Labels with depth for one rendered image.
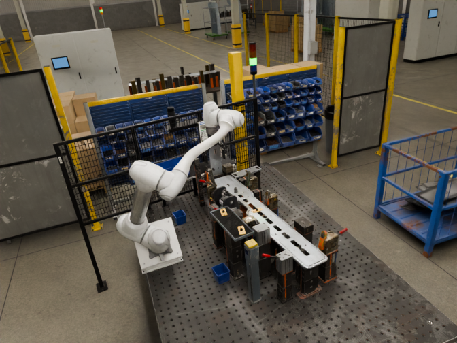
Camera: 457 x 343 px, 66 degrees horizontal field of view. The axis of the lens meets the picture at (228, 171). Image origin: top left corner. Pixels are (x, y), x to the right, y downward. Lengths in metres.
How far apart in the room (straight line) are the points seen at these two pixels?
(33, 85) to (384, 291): 3.65
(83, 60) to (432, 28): 10.17
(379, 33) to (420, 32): 7.58
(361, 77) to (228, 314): 3.95
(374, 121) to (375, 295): 3.68
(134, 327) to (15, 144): 2.28
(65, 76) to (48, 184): 4.82
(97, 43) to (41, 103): 4.87
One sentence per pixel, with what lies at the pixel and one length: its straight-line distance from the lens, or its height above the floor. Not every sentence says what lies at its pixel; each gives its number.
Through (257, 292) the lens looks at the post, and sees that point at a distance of 2.42.
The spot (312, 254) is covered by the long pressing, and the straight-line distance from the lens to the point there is 2.35.
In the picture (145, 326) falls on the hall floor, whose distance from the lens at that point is 3.42.
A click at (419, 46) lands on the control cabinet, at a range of 13.15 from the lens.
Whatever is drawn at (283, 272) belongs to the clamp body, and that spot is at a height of 0.96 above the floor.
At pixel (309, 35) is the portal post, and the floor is 1.68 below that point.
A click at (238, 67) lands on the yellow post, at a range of 3.50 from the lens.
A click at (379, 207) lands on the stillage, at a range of 4.42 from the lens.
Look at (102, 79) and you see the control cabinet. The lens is 9.03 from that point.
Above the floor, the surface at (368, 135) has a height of 0.38.
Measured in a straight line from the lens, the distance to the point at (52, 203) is 4.67.
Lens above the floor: 2.51
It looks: 27 degrees down
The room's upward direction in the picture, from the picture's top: 5 degrees counter-clockwise
